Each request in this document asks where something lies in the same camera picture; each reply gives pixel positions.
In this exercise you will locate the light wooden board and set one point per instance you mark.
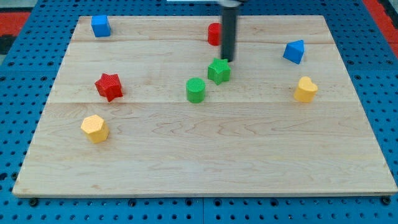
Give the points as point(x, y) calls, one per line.
point(249, 137)

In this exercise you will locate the green cylinder block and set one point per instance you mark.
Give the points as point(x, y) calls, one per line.
point(195, 90)

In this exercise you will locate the green star block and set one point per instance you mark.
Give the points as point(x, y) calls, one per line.
point(219, 71)

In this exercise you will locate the red cylinder block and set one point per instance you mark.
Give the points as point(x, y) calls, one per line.
point(214, 34)

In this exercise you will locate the red star block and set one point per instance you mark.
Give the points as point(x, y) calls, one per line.
point(109, 86)

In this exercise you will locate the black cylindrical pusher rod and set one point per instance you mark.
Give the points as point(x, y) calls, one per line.
point(229, 20)

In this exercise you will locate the yellow hexagon block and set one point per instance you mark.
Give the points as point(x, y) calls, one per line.
point(95, 129)

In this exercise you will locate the yellow heart block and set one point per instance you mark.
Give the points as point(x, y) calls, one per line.
point(305, 90)

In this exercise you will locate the blue triangular prism block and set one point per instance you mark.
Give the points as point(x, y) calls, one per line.
point(294, 51)

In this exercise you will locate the blue cube block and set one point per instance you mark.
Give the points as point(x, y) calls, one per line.
point(100, 26)

